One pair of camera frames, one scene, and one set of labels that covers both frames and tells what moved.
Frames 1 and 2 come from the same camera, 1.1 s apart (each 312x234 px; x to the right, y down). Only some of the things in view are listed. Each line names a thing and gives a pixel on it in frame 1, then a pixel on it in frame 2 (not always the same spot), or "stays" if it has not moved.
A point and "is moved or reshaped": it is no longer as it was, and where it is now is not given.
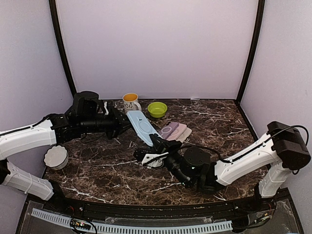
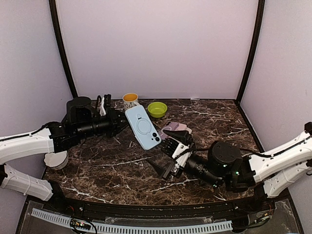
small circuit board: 75,223 stays
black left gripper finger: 124,119 stays
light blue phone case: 143,126 is moved or reshaped
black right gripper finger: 173,145 -> 164,173
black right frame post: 258,26 stays
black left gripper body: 111,122 stays
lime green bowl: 157,109 stays
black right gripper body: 157,152 -> 176,175
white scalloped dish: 56,157 stays
